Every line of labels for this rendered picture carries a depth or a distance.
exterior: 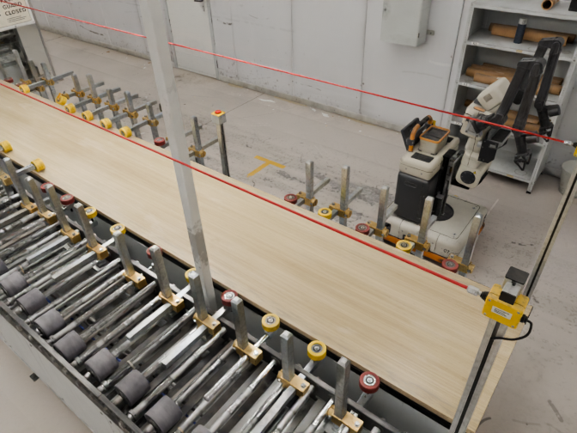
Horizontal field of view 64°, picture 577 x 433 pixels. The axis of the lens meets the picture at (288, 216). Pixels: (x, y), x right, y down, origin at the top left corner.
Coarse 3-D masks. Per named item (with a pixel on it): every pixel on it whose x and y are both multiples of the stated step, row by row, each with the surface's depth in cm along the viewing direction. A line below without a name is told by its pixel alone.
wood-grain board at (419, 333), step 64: (0, 128) 366; (64, 128) 363; (64, 192) 295; (128, 192) 288; (256, 192) 284; (192, 256) 240; (256, 256) 238; (320, 256) 237; (384, 256) 235; (320, 320) 204; (384, 320) 202; (448, 320) 201; (448, 384) 177
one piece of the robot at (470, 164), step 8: (472, 104) 297; (472, 112) 294; (480, 112) 291; (488, 112) 291; (464, 120) 300; (464, 128) 309; (488, 128) 297; (472, 136) 308; (472, 144) 312; (472, 152) 314; (464, 160) 317; (472, 160) 313; (464, 168) 320; (472, 168) 317; (480, 168) 316; (456, 176) 327; (464, 176) 323; (472, 176) 319; (480, 176) 316; (464, 184) 327; (472, 184) 322
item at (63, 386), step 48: (96, 240) 262; (0, 288) 267; (48, 288) 266; (0, 336) 296; (96, 336) 238; (144, 336) 237; (48, 384) 267; (96, 384) 203; (240, 384) 201; (96, 432) 243; (288, 432) 183; (384, 432) 173
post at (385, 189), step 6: (384, 186) 247; (384, 192) 248; (384, 198) 250; (384, 204) 252; (384, 210) 255; (378, 216) 260; (384, 216) 258; (378, 222) 261; (384, 222) 261; (378, 228) 264; (378, 240) 269
